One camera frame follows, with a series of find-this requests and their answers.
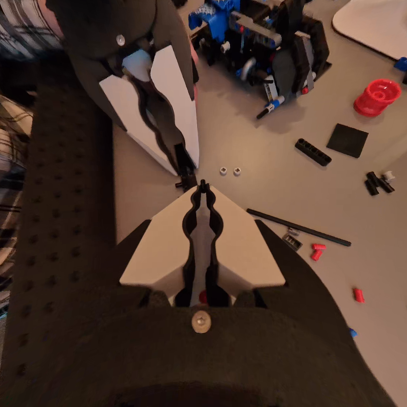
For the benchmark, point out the long black axle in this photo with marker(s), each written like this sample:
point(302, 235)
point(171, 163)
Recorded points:
point(299, 227)

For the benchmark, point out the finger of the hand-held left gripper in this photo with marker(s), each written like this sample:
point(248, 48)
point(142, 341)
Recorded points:
point(124, 105)
point(178, 92)

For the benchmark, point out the black perforated panel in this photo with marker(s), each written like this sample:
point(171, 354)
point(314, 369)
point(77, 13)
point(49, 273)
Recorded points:
point(63, 206)

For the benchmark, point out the small blue connector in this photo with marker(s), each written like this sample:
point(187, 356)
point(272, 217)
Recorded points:
point(401, 63)

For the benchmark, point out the person's plaid shirt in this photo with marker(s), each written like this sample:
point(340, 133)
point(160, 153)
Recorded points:
point(12, 190)

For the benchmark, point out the long black brick beam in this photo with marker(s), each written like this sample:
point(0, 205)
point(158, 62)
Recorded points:
point(188, 176)

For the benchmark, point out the red toy wheel hub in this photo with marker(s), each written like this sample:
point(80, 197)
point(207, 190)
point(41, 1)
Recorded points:
point(376, 97)

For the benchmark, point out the black smooth square tile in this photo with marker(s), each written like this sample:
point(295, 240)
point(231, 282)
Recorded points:
point(347, 140)

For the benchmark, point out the short black brick beam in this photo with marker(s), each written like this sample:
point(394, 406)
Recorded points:
point(313, 152)

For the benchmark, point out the grey desk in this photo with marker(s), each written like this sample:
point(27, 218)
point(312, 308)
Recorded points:
point(270, 190)

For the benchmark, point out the person's left hand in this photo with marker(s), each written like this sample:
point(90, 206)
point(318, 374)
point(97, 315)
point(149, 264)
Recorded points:
point(195, 58)

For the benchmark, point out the person's left forearm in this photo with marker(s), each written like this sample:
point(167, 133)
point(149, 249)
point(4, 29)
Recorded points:
point(19, 25)

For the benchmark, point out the bunch of small black pins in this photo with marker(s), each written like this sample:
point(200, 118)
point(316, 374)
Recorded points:
point(376, 184)

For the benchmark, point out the white book stand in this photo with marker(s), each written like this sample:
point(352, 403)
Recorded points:
point(375, 25)

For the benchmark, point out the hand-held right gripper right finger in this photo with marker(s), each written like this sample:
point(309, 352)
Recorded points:
point(248, 254)

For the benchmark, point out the toy brick truck model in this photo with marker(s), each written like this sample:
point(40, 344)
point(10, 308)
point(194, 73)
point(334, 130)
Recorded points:
point(254, 47)

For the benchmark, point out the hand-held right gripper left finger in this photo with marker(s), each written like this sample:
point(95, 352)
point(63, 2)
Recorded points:
point(155, 254)

